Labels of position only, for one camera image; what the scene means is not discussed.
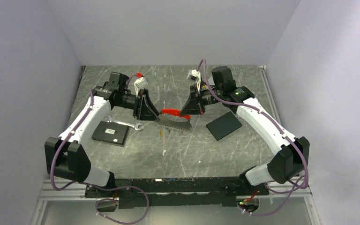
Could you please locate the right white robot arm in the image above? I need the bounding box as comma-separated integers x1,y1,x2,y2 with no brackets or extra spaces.
180,66,310,195

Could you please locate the black box with label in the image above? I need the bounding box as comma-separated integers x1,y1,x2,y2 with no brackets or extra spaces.
91,121,129,146

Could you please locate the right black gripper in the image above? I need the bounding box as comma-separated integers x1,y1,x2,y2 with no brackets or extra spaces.
180,83,223,115

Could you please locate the aluminium frame rail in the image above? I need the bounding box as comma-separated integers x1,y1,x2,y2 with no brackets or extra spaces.
38,179,86,201

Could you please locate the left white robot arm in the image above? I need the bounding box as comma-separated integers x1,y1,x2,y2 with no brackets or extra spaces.
45,72,159,197

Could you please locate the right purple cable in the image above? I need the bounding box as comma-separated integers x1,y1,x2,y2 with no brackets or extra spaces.
196,59,310,217

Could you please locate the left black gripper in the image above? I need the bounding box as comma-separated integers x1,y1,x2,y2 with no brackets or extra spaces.
116,89,161,122

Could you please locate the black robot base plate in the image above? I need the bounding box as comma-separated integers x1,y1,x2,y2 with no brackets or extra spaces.
85,176,269,209

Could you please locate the silver open-end wrench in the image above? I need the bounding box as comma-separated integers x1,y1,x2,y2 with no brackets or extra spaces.
102,115,144,131

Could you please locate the black flat rectangular pad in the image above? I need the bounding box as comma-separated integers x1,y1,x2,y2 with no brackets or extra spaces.
206,112,242,141

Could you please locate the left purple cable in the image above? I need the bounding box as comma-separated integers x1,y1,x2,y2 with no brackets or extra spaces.
49,89,150,224

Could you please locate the purple cable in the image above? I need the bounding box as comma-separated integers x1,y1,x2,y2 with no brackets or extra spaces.
196,59,310,217
49,89,150,224

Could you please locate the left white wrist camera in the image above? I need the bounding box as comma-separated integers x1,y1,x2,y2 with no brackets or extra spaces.
134,72,148,94

